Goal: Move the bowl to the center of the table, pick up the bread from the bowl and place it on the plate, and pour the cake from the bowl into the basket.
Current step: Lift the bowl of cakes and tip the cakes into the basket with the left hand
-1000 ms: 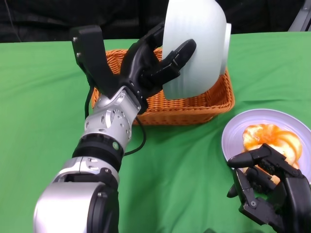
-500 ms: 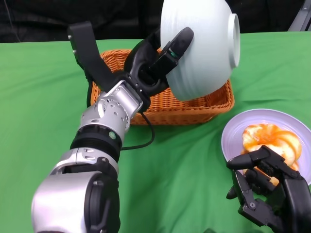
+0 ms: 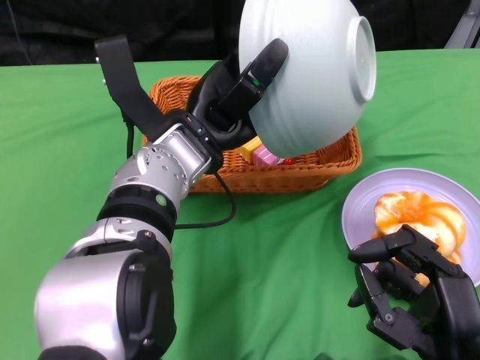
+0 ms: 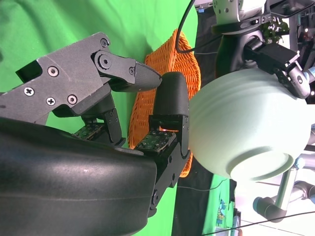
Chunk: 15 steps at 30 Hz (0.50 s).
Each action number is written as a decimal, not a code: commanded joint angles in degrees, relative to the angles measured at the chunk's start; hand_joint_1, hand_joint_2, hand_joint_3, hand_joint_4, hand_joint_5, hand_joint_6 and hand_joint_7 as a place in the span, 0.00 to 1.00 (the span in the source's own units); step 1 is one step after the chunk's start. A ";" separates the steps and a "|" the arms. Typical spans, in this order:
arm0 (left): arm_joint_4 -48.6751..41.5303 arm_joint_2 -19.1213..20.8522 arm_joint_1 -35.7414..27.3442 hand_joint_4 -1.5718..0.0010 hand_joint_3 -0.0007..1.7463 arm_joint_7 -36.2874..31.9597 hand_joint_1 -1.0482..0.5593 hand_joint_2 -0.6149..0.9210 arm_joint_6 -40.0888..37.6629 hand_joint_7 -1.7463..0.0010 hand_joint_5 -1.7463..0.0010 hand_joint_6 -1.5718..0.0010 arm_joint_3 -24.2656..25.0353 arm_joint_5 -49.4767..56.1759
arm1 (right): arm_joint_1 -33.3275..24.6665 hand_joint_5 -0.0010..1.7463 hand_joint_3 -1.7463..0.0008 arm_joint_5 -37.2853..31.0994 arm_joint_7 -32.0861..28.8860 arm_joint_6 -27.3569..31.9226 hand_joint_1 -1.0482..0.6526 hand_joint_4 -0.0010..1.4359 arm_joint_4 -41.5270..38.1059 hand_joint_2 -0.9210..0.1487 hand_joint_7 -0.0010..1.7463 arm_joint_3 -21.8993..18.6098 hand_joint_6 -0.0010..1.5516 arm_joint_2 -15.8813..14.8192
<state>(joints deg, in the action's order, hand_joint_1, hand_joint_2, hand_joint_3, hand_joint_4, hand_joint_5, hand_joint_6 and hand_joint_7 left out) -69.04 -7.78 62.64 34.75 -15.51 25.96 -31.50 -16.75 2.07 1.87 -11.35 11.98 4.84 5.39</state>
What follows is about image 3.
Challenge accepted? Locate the yellow cake slice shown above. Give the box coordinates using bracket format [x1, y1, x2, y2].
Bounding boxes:
[239, 136, 264, 163]

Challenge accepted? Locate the orange wicker rectangular basket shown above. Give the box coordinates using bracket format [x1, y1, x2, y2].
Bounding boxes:
[142, 75, 363, 194]

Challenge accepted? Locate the thin black cable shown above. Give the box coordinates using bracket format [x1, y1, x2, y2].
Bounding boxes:
[125, 118, 238, 230]

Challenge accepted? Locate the magenta pink cake slice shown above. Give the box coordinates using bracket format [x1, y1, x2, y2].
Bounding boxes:
[252, 146, 281, 167]

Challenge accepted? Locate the lavender round plate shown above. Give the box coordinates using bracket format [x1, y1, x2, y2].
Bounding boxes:
[341, 167, 480, 288]

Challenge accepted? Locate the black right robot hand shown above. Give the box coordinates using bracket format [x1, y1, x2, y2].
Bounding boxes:
[347, 223, 480, 360]

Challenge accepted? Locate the green tablecloth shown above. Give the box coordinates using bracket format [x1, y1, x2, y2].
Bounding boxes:
[0, 47, 480, 360]

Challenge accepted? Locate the black backdrop curtain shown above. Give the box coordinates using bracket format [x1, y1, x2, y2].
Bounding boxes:
[0, 0, 470, 67]

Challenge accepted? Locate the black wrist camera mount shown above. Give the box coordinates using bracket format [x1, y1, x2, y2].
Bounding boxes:
[93, 35, 188, 142]

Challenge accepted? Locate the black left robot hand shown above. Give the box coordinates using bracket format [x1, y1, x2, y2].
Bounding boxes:
[186, 37, 290, 151]

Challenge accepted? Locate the pale grey round bowl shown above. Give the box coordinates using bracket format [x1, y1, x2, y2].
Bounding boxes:
[238, 0, 377, 158]

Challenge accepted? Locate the orange striped croissant bread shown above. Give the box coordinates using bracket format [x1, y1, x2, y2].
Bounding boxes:
[370, 230, 463, 288]
[374, 190, 468, 260]

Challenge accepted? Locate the grey metal frame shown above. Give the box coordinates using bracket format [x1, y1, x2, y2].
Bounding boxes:
[444, 6, 480, 50]

